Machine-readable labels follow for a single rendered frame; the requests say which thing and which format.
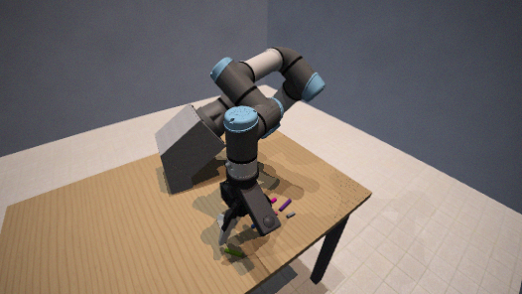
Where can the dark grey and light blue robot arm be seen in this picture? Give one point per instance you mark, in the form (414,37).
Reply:
(244,125)

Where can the purple rod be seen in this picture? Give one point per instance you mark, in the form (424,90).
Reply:
(282,207)

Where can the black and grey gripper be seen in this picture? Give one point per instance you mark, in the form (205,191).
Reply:
(228,221)

